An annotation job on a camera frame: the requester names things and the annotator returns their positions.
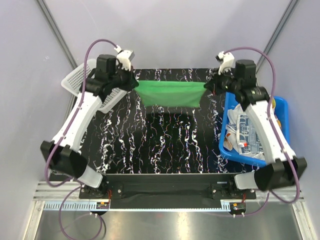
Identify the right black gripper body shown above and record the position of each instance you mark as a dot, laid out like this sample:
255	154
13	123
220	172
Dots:
225	82

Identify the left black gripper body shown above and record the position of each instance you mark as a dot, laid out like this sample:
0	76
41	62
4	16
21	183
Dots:
122	78

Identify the green microfiber towel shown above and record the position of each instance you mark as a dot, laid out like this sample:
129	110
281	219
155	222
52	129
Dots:
170	93

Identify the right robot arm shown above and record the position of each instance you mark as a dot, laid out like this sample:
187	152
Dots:
283	168

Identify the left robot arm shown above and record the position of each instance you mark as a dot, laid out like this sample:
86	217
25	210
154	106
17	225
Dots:
62	152

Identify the white perforated plastic basket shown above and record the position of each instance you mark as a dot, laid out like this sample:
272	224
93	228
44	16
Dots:
73	82

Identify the blue plastic bin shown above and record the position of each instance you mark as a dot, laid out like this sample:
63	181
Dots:
282	113

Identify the blue white patterned towel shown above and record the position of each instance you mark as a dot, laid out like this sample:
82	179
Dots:
241	135

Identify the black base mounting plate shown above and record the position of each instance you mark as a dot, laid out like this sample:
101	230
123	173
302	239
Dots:
170	182

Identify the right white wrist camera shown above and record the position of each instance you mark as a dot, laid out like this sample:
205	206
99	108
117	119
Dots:
226	60

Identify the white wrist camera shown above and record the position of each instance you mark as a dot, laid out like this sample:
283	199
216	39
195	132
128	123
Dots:
124	58
226	60

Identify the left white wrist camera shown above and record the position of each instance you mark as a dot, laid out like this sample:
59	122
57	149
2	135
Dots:
124	58

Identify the aluminium frame rail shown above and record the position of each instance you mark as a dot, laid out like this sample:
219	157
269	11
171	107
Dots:
70	197

